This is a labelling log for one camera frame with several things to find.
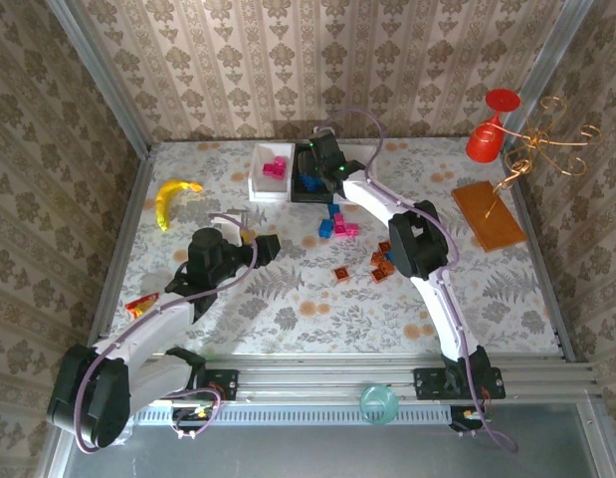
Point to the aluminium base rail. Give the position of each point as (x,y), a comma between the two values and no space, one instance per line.
(327,378)

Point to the teal translucent cup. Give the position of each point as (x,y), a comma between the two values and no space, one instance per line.
(378,404)

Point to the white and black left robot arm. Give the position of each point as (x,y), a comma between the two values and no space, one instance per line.
(148,328)

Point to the black plastic bin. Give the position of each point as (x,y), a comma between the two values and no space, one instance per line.
(307,196)

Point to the grey metal sheet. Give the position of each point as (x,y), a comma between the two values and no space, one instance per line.
(312,453)

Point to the aluminium table side rail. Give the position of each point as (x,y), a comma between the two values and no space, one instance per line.
(555,299)
(119,249)

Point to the white bin with pink legos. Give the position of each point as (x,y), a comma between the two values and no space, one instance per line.
(265,186)

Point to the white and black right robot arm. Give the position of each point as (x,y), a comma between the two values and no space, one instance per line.
(447,318)

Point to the yellow toy banana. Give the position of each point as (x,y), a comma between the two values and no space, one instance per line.
(164,204)

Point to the orange wooden board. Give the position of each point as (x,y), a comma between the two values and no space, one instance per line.
(501,234)

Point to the aluminium frame post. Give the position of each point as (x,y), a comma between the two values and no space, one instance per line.
(545,74)
(102,74)

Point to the pink lego brick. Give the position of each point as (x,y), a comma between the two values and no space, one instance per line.
(278,172)
(339,219)
(267,169)
(340,230)
(351,229)
(279,161)

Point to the red snack bag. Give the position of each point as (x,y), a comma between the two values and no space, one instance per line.
(143,307)

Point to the red plastic wine glass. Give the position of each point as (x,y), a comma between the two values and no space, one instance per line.
(481,144)

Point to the black controller bracket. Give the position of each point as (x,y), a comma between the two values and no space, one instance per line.
(188,415)
(464,418)

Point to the orange lego brick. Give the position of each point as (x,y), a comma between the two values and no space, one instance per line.
(342,274)
(377,259)
(384,267)
(385,246)
(378,275)

